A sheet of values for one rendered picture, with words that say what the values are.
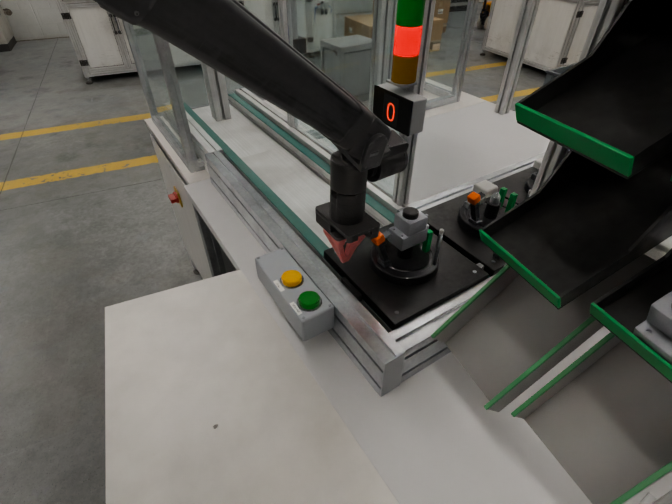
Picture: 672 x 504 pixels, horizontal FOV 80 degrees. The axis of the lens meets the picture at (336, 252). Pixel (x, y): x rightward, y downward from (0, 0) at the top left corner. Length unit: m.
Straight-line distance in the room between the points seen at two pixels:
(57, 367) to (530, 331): 1.95
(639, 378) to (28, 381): 2.11
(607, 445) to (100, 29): 5.68
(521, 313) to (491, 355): 0.08
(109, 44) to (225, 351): 5.18
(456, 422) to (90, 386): 1.62
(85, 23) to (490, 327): 5.50
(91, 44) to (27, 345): 4.10
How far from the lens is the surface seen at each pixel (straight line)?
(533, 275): 0.50
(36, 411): 2.09
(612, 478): 0.62
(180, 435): 0.77
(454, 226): 0.96
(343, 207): 0.62
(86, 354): 2.18
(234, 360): 0.82
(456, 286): 0.80
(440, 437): 0.74
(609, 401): 0.62
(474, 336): 0.66
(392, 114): 0.89
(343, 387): 0.77
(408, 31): 0.84
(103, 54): 5.82
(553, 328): 0.63
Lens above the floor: 1.51
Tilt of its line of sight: 40 degrees down
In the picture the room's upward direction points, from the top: straight up
